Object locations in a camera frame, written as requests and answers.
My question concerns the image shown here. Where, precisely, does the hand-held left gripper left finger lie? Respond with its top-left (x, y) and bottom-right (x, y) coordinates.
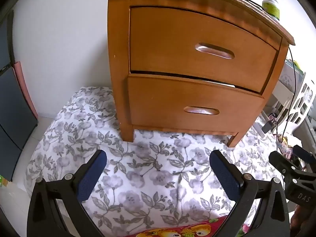
top-left (27, 150), bottom-right (107, 237)

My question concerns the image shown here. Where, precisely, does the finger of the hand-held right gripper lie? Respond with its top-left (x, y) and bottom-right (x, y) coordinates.
top-left (292, 145), bottom-right (316, 172)
top-left (269, 150), bottom-right (304, 176)

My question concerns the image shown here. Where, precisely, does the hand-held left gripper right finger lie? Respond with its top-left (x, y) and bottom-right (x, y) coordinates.
top-left (209, 150), bottom-right (290, 237)

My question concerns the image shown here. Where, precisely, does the wooden drawer with clothes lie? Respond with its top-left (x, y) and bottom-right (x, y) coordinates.
top-left (127, 73), bottom-right (265, 135)

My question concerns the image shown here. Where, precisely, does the person's right hand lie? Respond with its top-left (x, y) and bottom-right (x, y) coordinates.
top-left (290, 205), bottom-right (308, 237)

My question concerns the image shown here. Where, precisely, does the black charger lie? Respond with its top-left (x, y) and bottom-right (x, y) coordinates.
top-left (262, 120), bottom-right (278, 134)

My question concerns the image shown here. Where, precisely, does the white lattice plastic basket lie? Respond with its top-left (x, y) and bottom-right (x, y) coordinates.
top-left (288, 75), bottom-right (316, 125)

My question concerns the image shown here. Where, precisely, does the grey floral blanket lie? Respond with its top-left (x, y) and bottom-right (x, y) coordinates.
top-left (26, 86), bottom-right (284, 237)

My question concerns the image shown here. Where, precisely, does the white shelf unit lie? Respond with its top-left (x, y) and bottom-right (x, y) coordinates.
top-left (257, 81), bottom-right (297, 139)

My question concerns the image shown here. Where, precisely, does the red floral blanket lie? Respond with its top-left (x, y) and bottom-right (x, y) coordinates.
top-left (128, 216), bottom-right (252, 237)

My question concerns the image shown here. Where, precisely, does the pale printed box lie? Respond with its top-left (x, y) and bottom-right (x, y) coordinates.
top-left (279, 59), bottom-right (307, 97)

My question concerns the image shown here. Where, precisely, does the pink board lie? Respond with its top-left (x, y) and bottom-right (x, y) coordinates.
top-left (13, 61), bottom-right (39, 119)

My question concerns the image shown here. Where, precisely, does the wooden nightstand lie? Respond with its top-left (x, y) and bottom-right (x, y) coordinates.
top-left (102, 0), bottom-right (296, 147)

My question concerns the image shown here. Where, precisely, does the plain wooden drawer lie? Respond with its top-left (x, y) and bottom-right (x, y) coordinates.
top-left (129, 5), bottom-right (282, 94)

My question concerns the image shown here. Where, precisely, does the white bottle green label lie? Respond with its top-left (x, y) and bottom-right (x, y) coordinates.
top-left (262, 0), bottom-right (280, 21)

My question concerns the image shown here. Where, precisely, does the black cable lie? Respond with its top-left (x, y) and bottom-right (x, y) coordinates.
top-left (276, 46), bottom-right (297, 153)

